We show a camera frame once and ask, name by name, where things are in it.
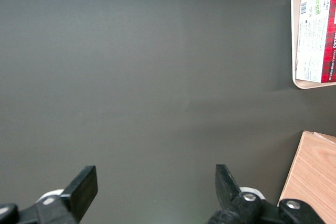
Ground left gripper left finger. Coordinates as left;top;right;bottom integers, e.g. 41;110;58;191
19;165;99;224

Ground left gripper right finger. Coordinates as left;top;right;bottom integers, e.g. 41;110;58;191
207;164;264;224

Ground beige plastic tray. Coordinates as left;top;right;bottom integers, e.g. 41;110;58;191
290;0;336;90

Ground wooden drawer cabinet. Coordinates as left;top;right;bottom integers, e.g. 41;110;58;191
277;130;336;224

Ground red tartan shortbread box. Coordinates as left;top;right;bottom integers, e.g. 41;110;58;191
295;0;336;83

